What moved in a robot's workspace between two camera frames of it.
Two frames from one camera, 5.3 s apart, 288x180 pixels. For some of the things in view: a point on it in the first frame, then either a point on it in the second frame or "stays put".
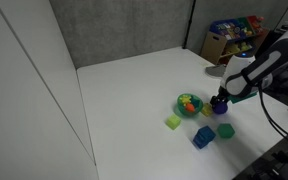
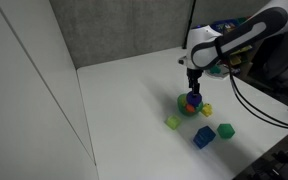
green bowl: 189,104 stays put
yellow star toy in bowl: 185,99 stays put
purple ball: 220,108 → 194,98
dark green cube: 225,130 stays put
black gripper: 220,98 → 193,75
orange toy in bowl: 189,107 stays put
